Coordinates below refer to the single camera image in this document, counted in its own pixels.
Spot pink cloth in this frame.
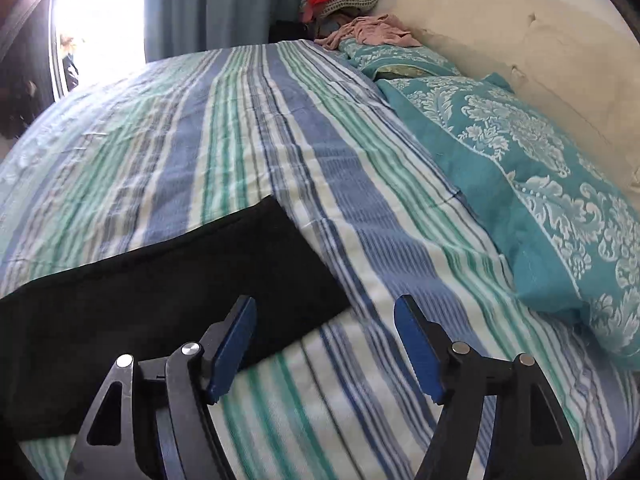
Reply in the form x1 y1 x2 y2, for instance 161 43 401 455
315 14 425 51

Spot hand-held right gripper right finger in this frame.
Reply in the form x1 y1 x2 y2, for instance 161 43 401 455
393 294 587 480

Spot dark cloth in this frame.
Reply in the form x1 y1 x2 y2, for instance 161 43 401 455
270 20 317 42

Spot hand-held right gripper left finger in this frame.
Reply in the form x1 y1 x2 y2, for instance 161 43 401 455
64 295 258 480

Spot small teal patterned pillow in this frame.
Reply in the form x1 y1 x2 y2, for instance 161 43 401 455
336 39 461 81

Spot clothes pile with red garment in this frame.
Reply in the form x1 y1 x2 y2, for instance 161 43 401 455
300 0 383 26

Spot large teal patterned pillow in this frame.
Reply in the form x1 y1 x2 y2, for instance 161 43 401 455
376 72 640 371

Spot dark hanging coats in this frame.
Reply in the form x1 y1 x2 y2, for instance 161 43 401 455
0 75 38 138

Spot blue curtain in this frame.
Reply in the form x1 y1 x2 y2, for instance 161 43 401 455
142 0 371 63

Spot black pants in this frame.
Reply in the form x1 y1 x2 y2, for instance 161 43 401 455
0 195 352 443

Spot striped bed sheet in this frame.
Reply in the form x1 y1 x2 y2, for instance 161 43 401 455
0 39 640 480

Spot cream headboard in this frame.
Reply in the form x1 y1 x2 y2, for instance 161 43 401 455
364 0 640 201

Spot hanging cloth by doorway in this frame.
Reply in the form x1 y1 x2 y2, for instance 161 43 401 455
60 35 81 92

